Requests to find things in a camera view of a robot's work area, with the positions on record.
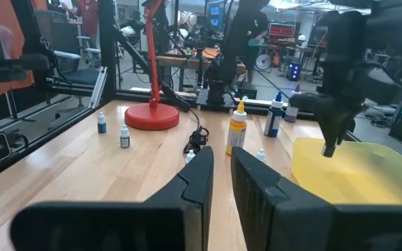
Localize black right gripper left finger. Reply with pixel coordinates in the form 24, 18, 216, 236
10, 146, 214, 251

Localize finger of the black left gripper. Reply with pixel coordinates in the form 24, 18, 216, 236
336, 109, 357, 146
315, 109, 340, 149

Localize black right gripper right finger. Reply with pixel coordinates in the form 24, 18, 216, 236
231, 146, 402, 251

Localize large purple food coloring bottle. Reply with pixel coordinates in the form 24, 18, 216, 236
283, 83, 302, 123

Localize large blue food coloring bottle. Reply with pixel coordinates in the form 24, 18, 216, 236
263, 91, 284, 138

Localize small black food coloring bottle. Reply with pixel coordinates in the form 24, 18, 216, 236
119, 124, 131, 149

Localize large yellow food coloring bottle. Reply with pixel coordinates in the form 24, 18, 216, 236
225, 100, 248, 157

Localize small blue food coloring bottle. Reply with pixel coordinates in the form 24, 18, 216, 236
97, 112, 107, 135

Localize yellow translucent plastic bin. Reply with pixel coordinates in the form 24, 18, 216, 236
291, 137, 402, 206

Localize black computer case lit fans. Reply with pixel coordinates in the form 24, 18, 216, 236
285, 61, 303, 82

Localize black box blue light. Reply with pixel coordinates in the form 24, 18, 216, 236
237, 84, 258, 100

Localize white floor fan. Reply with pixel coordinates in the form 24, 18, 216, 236
255, 52, 274, 72

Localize red tool cabinet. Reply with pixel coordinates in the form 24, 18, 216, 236
267, 21, 298, 42

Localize red desk lamp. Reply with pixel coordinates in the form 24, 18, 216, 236
124, 0, 181, 132

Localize silver aluminium extrusion bar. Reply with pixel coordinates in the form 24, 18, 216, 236
88, 66, 109, 109

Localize grey office chair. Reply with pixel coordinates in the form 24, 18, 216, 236
34, 9, 101, 109

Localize blue-screen monitor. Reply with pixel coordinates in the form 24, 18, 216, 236
206, 0, 227, 31

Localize wooden workbench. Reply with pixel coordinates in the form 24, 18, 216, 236
156, 47, 247, 92

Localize black coiled cable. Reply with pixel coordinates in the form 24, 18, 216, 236
182, 107, 210, 155

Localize black aluminium table frame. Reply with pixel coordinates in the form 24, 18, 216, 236
0, 0, 362, 185

